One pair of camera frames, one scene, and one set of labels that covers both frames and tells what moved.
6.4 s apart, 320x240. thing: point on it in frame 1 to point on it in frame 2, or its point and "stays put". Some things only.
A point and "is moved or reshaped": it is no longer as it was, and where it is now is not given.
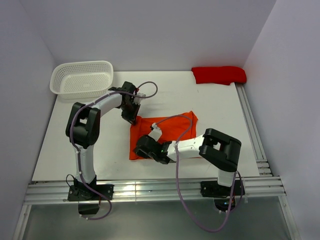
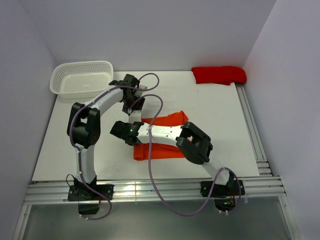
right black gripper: [139, 152] to [130, 124]
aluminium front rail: [55, 192] stays put
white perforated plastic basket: [82, 80] stays put
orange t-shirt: [173, 128] is moved or reshaped
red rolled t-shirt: [222, 75] stays put
